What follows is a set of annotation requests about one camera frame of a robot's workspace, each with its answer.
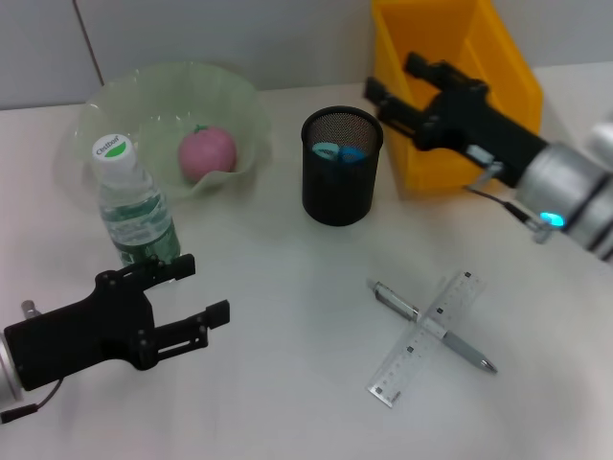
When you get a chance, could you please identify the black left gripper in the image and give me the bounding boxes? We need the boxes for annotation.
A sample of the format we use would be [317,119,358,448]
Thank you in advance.
[3,253,232,392]

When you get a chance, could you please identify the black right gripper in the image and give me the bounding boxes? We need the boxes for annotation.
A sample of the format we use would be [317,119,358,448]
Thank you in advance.
[364,51,551,189]

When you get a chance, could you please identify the blue capped scissors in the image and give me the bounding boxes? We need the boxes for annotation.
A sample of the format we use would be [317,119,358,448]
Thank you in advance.
[310,142,366,166]

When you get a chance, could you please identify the clear green-label water bottle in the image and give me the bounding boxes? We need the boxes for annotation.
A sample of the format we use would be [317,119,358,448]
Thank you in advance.
[92,133,184,269]

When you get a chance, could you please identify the pink peach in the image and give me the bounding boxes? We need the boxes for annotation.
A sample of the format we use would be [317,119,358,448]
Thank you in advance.
[178,124,238,182]

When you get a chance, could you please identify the grey clear ballpoint pen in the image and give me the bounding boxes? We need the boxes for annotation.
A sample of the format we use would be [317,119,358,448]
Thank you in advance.
[367,280,499,374]

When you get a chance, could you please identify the clear plastic ruler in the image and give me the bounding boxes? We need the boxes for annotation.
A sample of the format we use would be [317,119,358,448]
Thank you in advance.
[367,268,485,409]

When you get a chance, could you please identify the black mesh pen holder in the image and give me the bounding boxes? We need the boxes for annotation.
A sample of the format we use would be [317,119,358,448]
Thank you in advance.
[300,105,386,227]

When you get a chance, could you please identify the translucent green fruit plate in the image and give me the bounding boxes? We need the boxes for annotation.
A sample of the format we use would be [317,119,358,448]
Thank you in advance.
[52,59,274,202]

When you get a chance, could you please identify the yellow plastic bin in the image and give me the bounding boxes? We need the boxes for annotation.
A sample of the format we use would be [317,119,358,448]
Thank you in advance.
[372,0,545,194]

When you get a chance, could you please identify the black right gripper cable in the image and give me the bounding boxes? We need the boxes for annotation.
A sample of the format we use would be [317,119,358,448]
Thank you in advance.
[466,184,552,244]

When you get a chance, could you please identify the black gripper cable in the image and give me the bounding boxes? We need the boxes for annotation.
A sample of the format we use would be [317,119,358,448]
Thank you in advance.
[466,184,552,244]
[0,377,64,426]

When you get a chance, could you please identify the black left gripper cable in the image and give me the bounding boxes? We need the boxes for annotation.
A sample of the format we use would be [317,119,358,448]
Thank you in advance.
[0,377,64,426]

